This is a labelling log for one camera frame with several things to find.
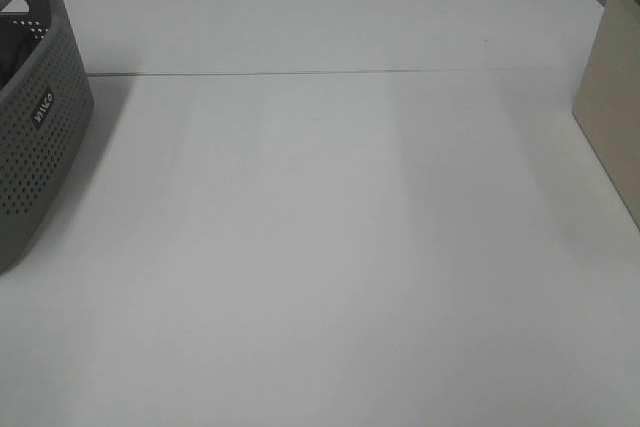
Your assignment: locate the dark grey towel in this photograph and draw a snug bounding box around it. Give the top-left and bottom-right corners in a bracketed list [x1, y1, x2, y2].
[1, 23, 33, 88]

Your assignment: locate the grey perforated plastic laundry basket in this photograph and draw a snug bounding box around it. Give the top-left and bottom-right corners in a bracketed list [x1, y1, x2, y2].
[1, 0, 94, 271]

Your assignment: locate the beige fabric storage bin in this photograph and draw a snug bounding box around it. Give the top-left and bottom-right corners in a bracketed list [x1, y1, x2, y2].
[572, 0, 639, 223]

